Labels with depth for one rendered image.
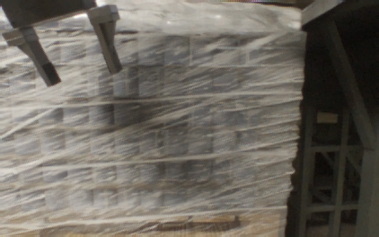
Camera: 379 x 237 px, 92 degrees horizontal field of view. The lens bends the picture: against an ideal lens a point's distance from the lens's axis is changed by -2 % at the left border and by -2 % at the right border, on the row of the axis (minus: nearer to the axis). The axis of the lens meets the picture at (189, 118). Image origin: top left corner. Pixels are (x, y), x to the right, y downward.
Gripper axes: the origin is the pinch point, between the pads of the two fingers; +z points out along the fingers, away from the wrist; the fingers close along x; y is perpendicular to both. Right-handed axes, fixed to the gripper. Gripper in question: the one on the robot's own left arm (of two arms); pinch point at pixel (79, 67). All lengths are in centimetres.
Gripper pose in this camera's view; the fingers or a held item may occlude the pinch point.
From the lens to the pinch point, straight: 40.6
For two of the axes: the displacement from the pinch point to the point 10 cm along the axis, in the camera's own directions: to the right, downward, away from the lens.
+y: 0.7, -5.0, 8.6
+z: 1.9, 8.6, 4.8
